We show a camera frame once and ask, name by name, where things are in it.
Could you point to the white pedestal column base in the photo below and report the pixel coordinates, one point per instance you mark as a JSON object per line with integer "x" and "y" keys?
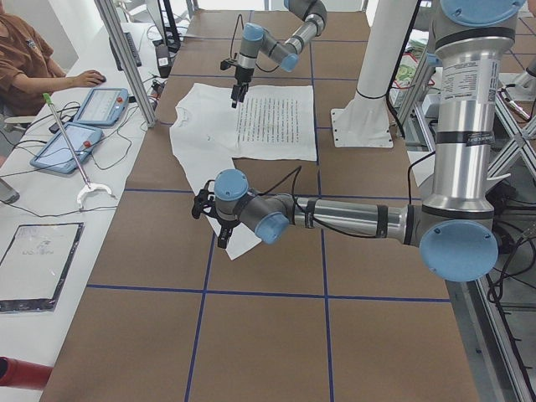
{"x": 364, "y": 122}

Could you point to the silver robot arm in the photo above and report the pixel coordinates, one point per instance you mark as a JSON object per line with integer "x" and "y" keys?
{"x": 257, "y": 39}
{"x": 452, "y": 227}

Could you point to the lower blue teach pendant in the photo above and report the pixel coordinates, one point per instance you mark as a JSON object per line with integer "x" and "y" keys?
{"x": 56, "y": 155}

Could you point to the reacher grabber stick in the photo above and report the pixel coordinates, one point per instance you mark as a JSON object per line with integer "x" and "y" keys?
{"x": 88, "y": 186}

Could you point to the seated person brown shirt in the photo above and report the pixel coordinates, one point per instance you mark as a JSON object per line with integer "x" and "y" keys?
{"x": 27, "y": 67}

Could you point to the upper blue teach pendant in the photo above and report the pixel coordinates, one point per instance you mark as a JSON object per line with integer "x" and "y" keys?
{"x": 102, "y": 107}

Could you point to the person's hand on mouse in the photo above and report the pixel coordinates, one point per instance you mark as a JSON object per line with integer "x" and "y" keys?
{"x": 89, "y": 78}

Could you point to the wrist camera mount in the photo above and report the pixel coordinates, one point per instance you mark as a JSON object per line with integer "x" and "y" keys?
{"x": 204, "y": 203}
{"x": 228, "y": 63}

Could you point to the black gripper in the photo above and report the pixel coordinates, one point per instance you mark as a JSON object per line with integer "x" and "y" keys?
{"x": 242, "y": 75}
{"x": 226, "y": 223}

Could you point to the white printed t-shirt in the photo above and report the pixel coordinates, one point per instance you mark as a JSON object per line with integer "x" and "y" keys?
{"x": 272, "y": 123}

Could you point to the clear plastic zip bag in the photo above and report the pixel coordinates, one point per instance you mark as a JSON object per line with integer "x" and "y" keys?
{"x": 35, "y": 266}

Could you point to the aluminium frame post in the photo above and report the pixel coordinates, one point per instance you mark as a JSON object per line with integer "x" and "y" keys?
{"x": 110, "y": 19}

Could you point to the white labelled black box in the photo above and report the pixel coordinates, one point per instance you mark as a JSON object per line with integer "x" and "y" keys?
{"x": 163, "y": 58}

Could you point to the red cylinder object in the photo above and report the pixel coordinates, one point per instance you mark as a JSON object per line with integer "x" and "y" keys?
{"x": 24, "y": 375}

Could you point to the blue teach pendant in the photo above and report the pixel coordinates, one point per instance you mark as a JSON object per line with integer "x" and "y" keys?
{"x": 102, "y": 107}
{"x": 56, "y": 155}

